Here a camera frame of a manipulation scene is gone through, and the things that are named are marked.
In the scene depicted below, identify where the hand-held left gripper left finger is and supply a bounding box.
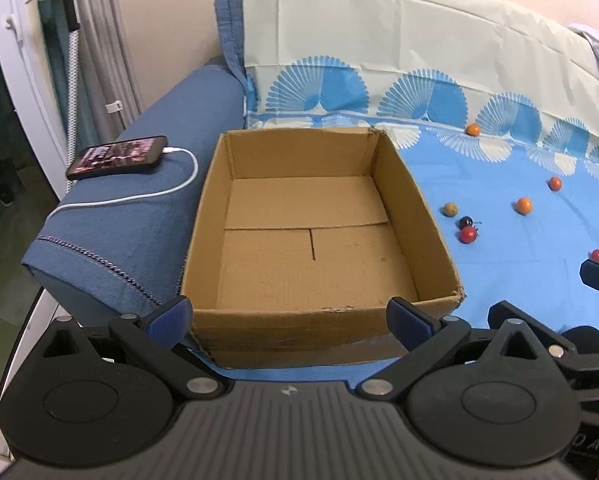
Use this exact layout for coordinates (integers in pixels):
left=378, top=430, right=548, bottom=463
left=26, top=296, right=230, bottom=400

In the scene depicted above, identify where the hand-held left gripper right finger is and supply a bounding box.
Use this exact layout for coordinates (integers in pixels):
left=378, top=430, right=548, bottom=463
left=355, top=298, right=555, bottom=401

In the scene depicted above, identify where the brown cardboard box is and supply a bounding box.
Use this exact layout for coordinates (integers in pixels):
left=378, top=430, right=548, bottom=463
left=178, top=126, right=465, bottom=368

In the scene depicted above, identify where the blue fan-print sheet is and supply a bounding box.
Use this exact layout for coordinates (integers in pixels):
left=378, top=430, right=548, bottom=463
left=214, top=0, right=599, bottom=386

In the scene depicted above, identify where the black smartphone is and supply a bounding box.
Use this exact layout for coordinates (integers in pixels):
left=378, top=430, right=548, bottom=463
left=66, top=135, right=169, bottom=181

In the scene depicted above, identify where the grey curtain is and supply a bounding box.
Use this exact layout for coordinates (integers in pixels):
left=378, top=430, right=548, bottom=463
left=76, top=0, right=142, bottom=143

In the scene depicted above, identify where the white charging cable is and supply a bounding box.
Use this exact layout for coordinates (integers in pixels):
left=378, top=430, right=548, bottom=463
left=46, top=147, right=199, bottom=219

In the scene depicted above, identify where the braided steamer hose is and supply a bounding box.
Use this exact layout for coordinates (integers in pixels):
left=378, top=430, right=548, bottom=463
left=65, top=22, right=84, bottom=163

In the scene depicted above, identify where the white door frame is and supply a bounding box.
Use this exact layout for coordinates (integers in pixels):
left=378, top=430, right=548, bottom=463
left=0, top=0, right=72, bottom=201

